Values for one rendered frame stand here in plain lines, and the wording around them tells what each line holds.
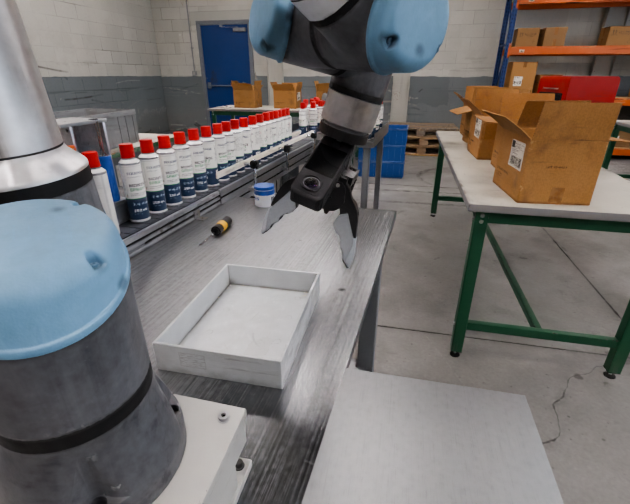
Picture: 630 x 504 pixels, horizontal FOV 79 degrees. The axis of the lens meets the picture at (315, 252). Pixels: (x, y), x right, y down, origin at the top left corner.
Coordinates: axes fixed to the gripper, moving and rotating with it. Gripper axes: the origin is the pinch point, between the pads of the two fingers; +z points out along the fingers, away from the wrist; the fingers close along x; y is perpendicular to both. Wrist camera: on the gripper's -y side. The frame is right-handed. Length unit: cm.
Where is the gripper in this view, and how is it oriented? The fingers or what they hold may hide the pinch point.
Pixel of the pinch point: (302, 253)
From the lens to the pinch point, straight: 61.5
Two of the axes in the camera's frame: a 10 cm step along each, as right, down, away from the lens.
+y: 2.7, -4.0, 8.8
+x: -9.2, -3.7, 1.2
